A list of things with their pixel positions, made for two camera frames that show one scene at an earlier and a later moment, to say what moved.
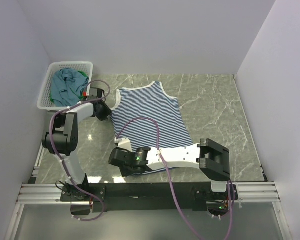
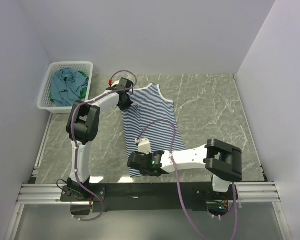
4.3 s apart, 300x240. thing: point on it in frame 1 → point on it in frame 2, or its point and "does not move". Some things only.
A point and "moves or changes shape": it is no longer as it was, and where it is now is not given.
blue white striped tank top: x=150 y=101 moves or changes shape
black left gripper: x=107 y=112 → x=126 y=106
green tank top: x=81 y=97 does not move
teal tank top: x=67 y=85 does not move
